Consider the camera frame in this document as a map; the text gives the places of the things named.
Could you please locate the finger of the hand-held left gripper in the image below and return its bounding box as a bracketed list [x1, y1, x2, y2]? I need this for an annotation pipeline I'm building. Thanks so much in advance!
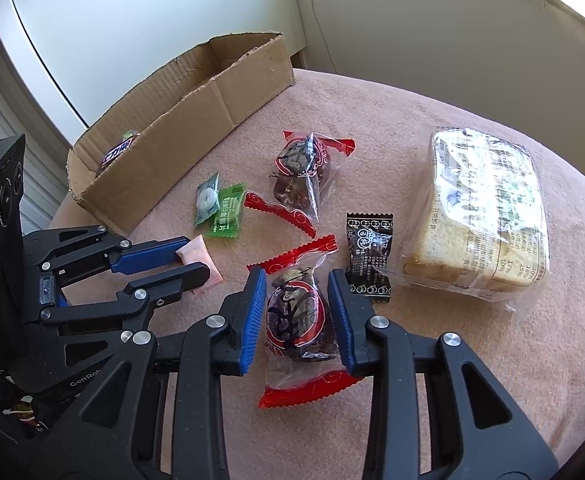
[25, 225, 190, 287]
[41, 262, 210, 349]

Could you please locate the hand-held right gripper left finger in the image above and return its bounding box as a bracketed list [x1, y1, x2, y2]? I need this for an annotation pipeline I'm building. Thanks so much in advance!
[55, 266, 268, 480]

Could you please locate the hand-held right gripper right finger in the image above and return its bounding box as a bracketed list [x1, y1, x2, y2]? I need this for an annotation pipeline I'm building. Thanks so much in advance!
[327, 269, 559, 480]

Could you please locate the pink candy packet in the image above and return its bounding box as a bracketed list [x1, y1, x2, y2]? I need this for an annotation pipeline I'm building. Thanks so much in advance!
[176, 235, 223, 296]

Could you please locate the red-ended clear date snack packet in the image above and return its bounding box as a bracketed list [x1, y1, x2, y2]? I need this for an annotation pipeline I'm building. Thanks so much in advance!
[244, 130, 358, 238]
[246, 233, 364, 411]

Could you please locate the brown chocolate bar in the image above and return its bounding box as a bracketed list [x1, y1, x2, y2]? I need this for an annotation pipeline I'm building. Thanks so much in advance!
[95, 129, 140, 178]

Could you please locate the cardboard box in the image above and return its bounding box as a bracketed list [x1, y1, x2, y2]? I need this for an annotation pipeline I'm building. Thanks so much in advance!
[66, 31, 296, 238]

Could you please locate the black patterned snack packet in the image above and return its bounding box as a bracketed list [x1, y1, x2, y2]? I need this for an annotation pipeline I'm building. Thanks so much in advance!
[345, 212, 395, 305]

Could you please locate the white ribbed panel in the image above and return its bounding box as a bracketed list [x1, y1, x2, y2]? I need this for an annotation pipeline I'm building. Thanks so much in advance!
[0, 35, 70, 233]

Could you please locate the clear packet of sliced bread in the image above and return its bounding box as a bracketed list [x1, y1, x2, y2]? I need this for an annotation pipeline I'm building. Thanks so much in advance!
[375, 126, 550, 313]

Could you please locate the white refrigerator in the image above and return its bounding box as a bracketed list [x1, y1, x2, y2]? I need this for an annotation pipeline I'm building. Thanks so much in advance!
[0, 0, 308, 146]

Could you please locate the clear green ring candy packet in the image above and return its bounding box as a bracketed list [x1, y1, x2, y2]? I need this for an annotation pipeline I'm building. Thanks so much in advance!
[194, 172, 222, 224]

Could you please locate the white cable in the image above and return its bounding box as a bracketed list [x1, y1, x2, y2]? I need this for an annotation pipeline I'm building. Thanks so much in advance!
[300, 0, 341, 73]

